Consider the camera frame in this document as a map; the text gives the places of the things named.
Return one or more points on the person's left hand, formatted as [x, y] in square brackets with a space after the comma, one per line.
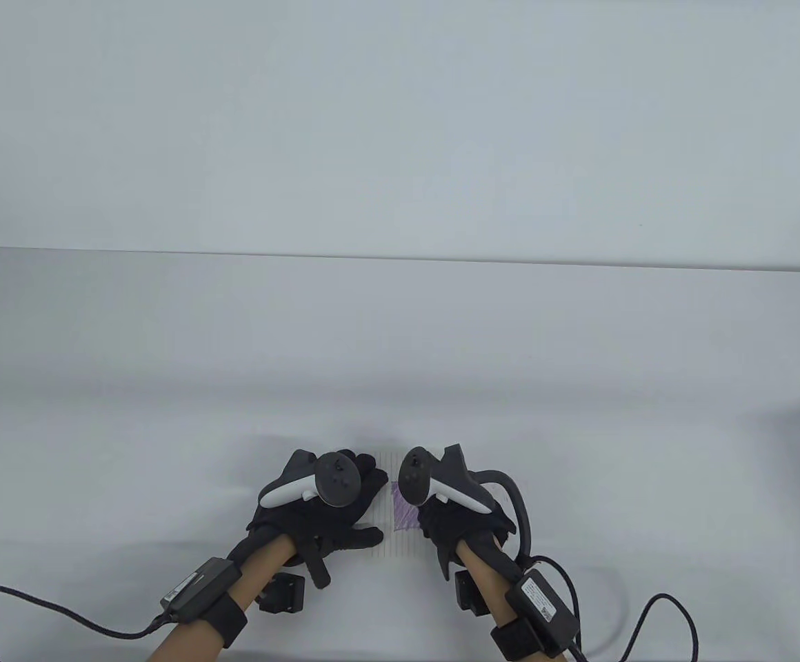
[331, 520]

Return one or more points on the person's right hand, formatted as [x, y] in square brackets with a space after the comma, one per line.
[455, 527]

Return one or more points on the white lined paper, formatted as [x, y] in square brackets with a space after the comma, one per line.
[407, 517]

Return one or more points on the person's left forearm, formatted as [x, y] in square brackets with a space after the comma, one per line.
[255, 586]

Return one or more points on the white and black left controller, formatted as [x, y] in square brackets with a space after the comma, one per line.
[321, 479]

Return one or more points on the white and black controller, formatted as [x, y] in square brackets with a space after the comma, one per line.
[448, 483]
[321, 479]

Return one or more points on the white and black right controller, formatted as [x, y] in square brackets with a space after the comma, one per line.
[448, 483]

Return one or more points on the black right wrist sensor box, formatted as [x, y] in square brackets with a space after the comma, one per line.
[543, 607]

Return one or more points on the black wrist sensor box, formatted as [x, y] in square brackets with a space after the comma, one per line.
[543, 607]
[196, 586]

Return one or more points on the black left wrist sensor box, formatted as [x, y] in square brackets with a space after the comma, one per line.
[196, 586]

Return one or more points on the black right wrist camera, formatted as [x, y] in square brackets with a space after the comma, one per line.
[469, 589]

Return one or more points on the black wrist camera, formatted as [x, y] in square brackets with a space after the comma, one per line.
[469, 589]
[281, 593]

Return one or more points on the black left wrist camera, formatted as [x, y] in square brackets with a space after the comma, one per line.
[281, 593]

